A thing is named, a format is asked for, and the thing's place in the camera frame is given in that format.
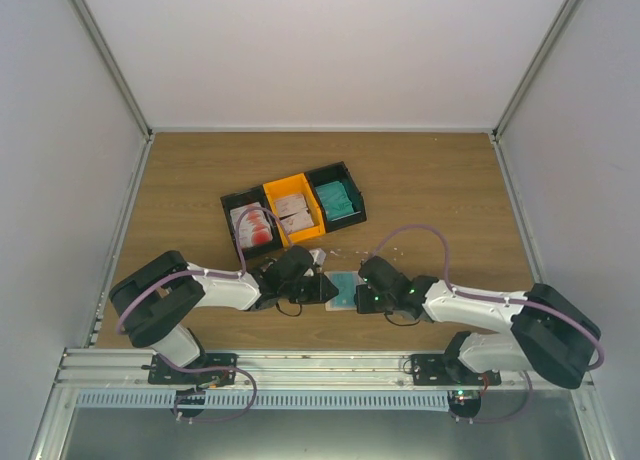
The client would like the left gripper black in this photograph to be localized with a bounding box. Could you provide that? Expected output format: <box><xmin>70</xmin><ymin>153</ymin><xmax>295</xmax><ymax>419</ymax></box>
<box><xmin>281</xmin><ymin>273</ymin><xmax>339</xmax><ymax>305</ymax></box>

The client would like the teal VIP card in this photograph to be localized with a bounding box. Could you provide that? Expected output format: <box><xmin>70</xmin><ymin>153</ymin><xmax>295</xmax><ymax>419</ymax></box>
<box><xmin>332</xmin><ymin>272</ymin><xmax>361</xmax><ymax>309</ymax></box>

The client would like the beige card holder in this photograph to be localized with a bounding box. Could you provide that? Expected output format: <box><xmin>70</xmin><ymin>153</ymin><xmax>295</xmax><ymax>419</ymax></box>
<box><xmin>324</xmin><ymin>269</ymin><xmax>362</xmax><ymax>314</ymax></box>

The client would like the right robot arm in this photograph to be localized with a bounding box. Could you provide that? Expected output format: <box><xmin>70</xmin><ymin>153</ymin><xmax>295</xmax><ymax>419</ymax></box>
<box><xmin>355</xmin><ymin>256</ymin><xmax>603</xmax><ymax>389</ymax></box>

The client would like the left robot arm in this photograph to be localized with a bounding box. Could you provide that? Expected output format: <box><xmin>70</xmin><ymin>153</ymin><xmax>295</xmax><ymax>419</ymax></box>
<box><xmin>109</xmin><ymin>245</ymin><xmax>339</xmax><ymax>384</ymax></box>

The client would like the white pink card stack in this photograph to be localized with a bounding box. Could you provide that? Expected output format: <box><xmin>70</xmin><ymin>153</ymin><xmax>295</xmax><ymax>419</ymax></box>
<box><xmin>274</xmin><ymin>193</ymin><xmax>315</xmax><ymax>234</ymax></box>

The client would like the red white card stack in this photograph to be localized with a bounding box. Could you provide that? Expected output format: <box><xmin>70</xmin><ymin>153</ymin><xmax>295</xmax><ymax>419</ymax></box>
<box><xmin>230</xmin><ymin>202</ymin><xmax>273</xmax><ymax>250</ymax></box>

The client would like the black bin right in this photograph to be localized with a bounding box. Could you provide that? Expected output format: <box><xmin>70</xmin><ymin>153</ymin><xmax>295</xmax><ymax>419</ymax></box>
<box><xmin>305</xmin><ymin>162</ymin><xmax>367</xmax><ymax>233</ymax></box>

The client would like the black bin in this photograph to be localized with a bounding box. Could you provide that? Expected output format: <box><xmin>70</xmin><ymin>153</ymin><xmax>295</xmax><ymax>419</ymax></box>
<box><xmin>305</xmin><ymin>162</ymin><xmax>367</xmax><ymax>233</ymax></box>
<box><xmin>220</xmin><ymin>186</ymin><xmax>283</xmax><ymax>259</ymax></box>

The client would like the orange bin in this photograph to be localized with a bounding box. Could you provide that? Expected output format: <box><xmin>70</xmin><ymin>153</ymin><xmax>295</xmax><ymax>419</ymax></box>
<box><xmin>262</xmin><ymin>173</ymin><xmax>326</xmax><ymax>246</ymax></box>

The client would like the black bin left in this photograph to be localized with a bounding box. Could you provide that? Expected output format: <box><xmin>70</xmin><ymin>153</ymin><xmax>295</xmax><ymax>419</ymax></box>
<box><xmin>220</xmin><ymin>186</ymin><xmax>283</xmax><ymax>259</ymax></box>

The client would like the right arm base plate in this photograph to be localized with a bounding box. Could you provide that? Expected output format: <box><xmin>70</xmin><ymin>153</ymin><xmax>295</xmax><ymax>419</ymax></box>
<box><xmin>401</xmin><ymin>353</ymin><xmax>501</xmax><ymax>387</ymax></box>

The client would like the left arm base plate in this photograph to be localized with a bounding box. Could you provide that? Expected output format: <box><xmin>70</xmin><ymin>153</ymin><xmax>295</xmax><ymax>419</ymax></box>
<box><xmin>142</xmin><ymin>352</ymin><xmax>238</xmax><ymax>387</ymax></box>

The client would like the aluminium rail frame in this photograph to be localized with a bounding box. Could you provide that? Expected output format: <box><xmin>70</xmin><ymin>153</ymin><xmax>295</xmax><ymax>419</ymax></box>
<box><xmin>32</xmin><ymin>132</ymin><xmax>616</xmax><ymax>459</ymax></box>

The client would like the grey slotted cable duct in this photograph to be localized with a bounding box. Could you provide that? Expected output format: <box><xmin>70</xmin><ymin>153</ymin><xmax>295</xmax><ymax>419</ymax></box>
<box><xmin>76</xmin><ymin>389</ymin><xmax>449</xmax><ymax>412</ymax></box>

